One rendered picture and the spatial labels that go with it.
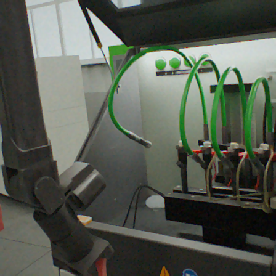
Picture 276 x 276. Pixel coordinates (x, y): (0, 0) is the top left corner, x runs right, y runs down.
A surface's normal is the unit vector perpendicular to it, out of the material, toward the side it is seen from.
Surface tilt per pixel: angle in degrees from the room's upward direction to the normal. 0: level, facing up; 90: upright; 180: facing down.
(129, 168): 90
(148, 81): 90
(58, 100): 90
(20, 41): 89
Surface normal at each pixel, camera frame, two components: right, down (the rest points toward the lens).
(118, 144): 0.85, 0.03
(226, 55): -0.52, 0.22
